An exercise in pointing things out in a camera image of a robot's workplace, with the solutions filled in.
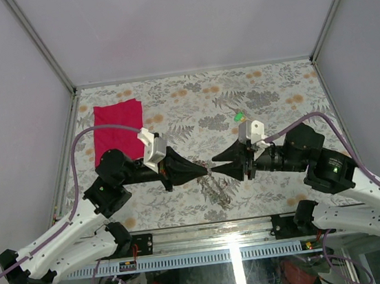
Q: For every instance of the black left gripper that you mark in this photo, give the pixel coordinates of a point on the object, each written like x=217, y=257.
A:
x=175, y=169

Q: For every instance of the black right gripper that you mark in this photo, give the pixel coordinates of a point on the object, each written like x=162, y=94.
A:
x=236, y=153

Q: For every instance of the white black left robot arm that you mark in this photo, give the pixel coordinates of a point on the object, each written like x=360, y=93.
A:
x=87, y=234

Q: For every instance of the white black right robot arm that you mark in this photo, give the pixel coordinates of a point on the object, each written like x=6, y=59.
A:
x=326, y=171

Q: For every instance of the green tagged key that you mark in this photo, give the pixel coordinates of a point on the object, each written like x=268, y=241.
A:
x=241, y=115

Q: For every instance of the floral table mat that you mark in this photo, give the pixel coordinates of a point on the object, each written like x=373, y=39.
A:
x=193, y=114

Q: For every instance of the red folded cloth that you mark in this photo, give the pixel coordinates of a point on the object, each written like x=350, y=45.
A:
x=128, y=113

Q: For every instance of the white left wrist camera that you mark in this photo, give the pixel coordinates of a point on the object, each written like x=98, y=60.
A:
x=154, y=148

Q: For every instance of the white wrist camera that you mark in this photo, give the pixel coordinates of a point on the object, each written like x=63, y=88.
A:
x=253, y=132
x=154, y=148

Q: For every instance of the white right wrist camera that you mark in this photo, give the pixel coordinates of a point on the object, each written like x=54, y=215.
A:
x=253, y=132

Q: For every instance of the aluminium front rail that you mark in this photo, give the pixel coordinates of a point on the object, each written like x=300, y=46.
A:
x=215, y=234

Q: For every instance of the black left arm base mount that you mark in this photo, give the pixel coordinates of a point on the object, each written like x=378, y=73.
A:
x=141, y=245

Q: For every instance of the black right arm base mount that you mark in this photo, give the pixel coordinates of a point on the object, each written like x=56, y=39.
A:
x=284, y=227

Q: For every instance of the white slotted cable duct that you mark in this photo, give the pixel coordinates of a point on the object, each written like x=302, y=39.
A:
x=201, y=258

